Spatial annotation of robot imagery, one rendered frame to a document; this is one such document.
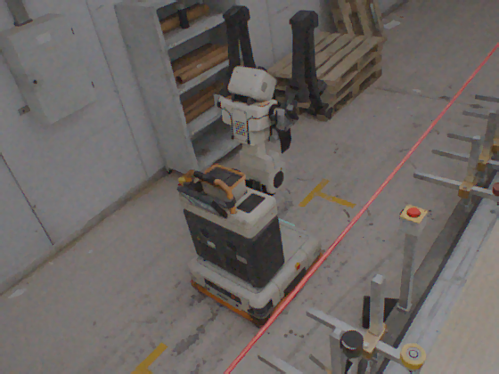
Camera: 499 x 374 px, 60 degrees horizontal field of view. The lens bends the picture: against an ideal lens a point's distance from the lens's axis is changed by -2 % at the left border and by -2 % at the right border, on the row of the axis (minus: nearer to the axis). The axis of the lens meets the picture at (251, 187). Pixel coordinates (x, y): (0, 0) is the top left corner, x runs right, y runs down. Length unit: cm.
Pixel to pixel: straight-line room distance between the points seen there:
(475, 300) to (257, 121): 128
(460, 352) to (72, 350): 228
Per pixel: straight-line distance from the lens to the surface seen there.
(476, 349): 167
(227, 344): 277
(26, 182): 352
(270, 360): 165
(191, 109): 398
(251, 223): 223
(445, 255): 220
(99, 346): 305
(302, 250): 278
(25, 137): 343
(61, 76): 321
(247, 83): 232
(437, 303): 211
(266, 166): 249
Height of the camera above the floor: 226
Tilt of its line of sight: 37 degrees down
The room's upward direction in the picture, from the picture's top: 11 degrees counter-clockwise
